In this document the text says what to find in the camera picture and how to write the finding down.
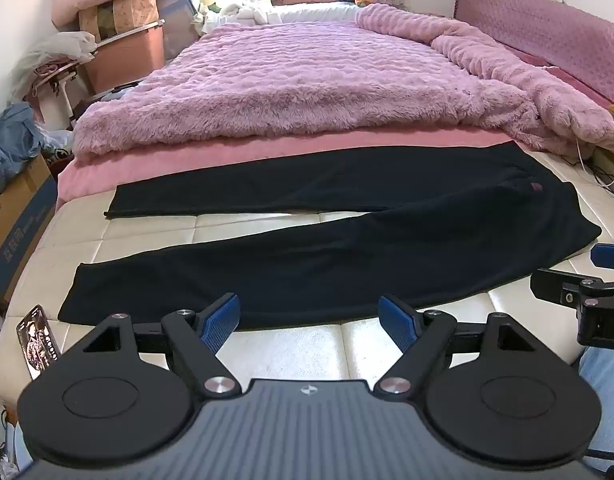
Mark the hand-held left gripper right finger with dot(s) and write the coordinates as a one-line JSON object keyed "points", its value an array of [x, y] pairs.
{"points": [[397, 322]]}

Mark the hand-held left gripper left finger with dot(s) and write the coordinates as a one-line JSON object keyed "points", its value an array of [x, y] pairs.
{"points": [[219, 324]]}

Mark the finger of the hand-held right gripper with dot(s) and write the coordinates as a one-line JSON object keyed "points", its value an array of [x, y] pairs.
{"points": [[609, 256], [552, 286]]}

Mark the black pants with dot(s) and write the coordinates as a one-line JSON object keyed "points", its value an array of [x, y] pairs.
{"points": [[337, 260]]}

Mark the person's leg in jeans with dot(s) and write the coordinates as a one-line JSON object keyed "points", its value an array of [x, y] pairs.
{"points": [[607, 400]]}

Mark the pink bed sheet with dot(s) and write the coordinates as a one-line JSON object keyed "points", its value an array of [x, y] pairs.
{"points": [[187, 160]]}

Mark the printed photo card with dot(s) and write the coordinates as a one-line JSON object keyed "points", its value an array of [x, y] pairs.
{"points": [[37, 340]]}

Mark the purple headboard cover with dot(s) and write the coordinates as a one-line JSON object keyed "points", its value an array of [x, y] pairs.
{"points": [[562, 35]]}

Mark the brown cardboard box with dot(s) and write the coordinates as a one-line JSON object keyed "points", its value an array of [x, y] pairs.
{"points": [[17, 220]]}

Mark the pink fluffy blanket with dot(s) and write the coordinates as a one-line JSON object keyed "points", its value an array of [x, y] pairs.
{"points": [[312, 75]]}

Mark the blue-grey garment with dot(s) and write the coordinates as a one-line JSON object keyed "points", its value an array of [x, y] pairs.
{"points": [[12, 140]]}

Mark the brown storage box with lid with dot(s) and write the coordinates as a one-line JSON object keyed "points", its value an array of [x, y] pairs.
{"points": [[127, 57]]}

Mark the blue striped bag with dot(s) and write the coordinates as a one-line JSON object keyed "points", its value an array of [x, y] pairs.
{"points": [[177, 20]]}

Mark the white clothes pile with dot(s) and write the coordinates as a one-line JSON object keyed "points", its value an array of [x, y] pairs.
{"points": [[247, 12]]}

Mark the white mesh cloth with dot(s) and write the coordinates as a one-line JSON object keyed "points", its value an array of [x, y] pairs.
{"points": [[52, 52]]}

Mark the floral fabric bag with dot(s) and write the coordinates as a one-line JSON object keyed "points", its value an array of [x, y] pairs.
{"points": [[132, 5]]}

